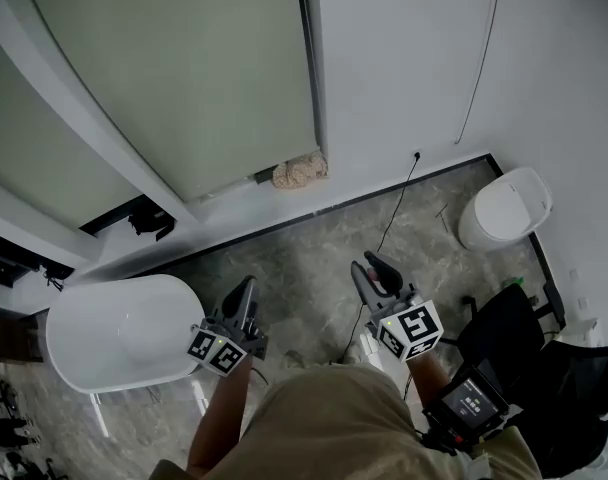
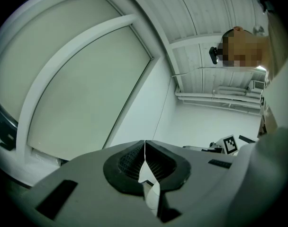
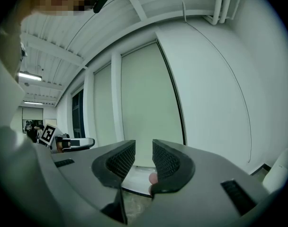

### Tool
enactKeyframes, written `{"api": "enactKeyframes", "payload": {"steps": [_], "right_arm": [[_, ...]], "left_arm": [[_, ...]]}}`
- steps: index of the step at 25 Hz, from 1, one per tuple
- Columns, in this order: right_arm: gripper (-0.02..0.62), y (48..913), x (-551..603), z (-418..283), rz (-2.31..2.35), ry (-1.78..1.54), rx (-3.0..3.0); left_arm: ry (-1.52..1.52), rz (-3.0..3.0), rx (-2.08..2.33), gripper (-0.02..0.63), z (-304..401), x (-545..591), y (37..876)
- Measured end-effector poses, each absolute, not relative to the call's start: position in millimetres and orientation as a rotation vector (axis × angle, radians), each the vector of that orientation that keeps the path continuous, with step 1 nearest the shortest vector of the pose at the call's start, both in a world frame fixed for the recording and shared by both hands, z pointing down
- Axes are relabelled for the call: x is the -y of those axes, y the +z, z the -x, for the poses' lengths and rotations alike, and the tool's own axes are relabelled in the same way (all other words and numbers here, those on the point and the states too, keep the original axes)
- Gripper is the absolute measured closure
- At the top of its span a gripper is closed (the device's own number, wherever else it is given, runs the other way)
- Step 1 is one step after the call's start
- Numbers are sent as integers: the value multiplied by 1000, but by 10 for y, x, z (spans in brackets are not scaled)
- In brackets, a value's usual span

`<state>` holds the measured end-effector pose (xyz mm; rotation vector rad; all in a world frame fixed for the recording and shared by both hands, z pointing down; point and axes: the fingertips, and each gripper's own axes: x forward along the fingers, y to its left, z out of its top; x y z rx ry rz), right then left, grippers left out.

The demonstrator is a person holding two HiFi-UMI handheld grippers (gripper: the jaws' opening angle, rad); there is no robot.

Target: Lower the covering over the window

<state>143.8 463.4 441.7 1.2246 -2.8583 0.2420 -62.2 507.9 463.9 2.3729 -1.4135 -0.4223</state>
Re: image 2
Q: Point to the round ceiling sensor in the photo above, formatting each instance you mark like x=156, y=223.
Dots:
x=258, y=29

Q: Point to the black shoulder clip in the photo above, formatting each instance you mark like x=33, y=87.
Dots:
x=266, y=5

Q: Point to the white air conditioner unit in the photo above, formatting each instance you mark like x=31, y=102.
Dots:
x=256, y=85

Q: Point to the bright ceiling light panel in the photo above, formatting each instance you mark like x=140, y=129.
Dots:
x=260, y=68

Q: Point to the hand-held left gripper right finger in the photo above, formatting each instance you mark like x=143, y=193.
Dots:
x=193, y=174

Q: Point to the black head-worn camera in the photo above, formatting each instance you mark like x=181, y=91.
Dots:
x=214, y=54

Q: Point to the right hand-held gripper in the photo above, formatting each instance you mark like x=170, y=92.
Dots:
x=228, y=145

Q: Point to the person's beige shirt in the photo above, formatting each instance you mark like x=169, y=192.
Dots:
x=280, y=39

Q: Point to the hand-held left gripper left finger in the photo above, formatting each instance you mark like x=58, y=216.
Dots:
x=87, y=188

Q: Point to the person's head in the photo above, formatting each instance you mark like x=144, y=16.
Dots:
x=243, y=48

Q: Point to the white ceiling pipe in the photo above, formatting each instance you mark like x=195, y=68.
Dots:
x=200, y=94
x=200, y=100

